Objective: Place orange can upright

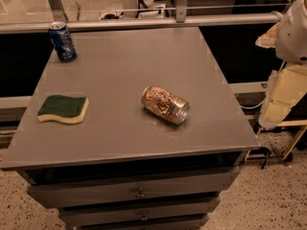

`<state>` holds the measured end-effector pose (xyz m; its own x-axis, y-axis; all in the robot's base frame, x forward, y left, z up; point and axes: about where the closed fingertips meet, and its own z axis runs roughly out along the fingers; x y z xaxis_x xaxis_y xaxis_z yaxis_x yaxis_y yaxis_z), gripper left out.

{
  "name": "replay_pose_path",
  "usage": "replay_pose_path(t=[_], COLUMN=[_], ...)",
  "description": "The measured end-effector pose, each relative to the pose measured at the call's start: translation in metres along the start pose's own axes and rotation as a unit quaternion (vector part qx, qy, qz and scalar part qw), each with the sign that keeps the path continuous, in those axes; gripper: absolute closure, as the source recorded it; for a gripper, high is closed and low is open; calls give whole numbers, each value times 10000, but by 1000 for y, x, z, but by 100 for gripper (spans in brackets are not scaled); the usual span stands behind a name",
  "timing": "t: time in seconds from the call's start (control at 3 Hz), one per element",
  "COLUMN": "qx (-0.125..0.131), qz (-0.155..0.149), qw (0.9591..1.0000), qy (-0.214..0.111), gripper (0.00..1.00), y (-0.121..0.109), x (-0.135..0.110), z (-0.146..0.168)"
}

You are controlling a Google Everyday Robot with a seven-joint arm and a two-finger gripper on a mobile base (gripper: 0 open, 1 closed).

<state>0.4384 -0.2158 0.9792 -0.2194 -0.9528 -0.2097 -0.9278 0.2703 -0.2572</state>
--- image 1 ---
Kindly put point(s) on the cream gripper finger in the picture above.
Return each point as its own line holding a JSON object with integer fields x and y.
{"x": 272, "y": 114}
{"x": 267, "y": 40}

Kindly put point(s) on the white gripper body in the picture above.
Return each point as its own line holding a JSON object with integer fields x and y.
{"x": 294, "y": 35}

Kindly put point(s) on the orange soda can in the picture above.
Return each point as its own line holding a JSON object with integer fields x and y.
{"x": 165, "y": 105}

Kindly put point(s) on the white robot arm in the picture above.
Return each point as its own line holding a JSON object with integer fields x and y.
{"x": 291, "y": 40}

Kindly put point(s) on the blue soda can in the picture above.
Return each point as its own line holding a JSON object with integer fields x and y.
{"x": 62, "y": 41}

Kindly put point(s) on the top drawer knob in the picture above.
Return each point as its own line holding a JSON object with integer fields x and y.
{"x": 140, "y": 194}

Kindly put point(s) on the drawer knob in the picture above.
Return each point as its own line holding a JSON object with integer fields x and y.
{"x": 144, "y": 217}
{"x": 140, "y": 194}

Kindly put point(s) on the grey drawer cabinet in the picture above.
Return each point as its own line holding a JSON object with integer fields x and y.
{"x": 91, "y": 171}

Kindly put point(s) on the green yellow sponge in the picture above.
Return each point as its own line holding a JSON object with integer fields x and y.
{"x": 63, "y": 109}

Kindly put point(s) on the metal railing bar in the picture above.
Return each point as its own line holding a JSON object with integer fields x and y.
{"x": 171, "y": 22}

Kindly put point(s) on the yellow metal cart frame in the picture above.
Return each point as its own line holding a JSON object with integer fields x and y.
{"x": 296, "y": 129}

